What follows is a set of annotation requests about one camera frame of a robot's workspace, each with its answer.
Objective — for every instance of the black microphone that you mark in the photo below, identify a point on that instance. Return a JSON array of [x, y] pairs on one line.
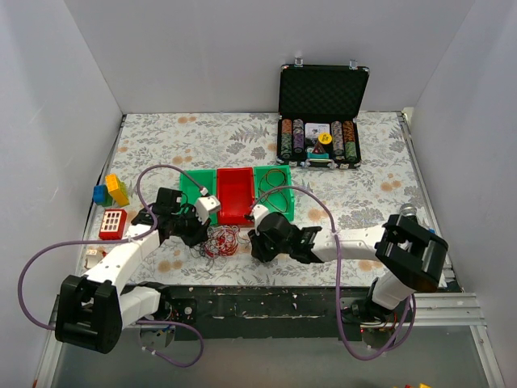
[[408, 210]]

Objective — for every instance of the left green bin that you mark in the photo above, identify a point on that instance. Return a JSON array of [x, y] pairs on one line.
[[197, 183]]

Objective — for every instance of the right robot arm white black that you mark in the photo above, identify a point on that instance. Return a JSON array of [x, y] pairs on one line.
[[413, 255]]

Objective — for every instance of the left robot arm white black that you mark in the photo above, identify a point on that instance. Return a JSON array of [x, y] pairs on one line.
[[93, 309]]

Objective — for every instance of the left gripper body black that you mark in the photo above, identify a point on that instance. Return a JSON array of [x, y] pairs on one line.
[[193, 233]]

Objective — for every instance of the black poker chip case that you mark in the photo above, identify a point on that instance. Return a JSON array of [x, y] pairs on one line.
[[318, 110]]

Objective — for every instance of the red bin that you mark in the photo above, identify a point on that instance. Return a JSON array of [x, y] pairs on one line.
[[235, 191]]

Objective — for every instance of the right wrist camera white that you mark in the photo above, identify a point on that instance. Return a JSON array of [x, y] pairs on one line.
[[257, 214]]

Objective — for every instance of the small red white toy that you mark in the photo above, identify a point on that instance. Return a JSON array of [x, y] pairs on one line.
[[93, 257]]

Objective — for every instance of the stacked toy bricks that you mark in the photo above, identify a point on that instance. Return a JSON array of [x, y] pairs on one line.
[[113, 192]]

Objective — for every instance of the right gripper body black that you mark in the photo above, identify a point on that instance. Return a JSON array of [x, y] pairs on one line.
[[256, 248]]

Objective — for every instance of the red white toy block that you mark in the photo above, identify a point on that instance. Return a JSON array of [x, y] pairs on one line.
[[112, 224]]

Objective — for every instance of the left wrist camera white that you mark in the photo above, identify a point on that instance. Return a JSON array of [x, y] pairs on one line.
[[205, 206]]

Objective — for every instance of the aluminium frame rail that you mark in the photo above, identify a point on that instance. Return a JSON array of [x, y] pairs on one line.
[[426, 308]]

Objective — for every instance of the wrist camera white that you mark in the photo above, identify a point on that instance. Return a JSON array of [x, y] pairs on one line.
[[205, 206], [257, 214]]

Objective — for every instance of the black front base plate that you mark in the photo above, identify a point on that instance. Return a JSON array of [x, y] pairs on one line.
[[253, 312]]

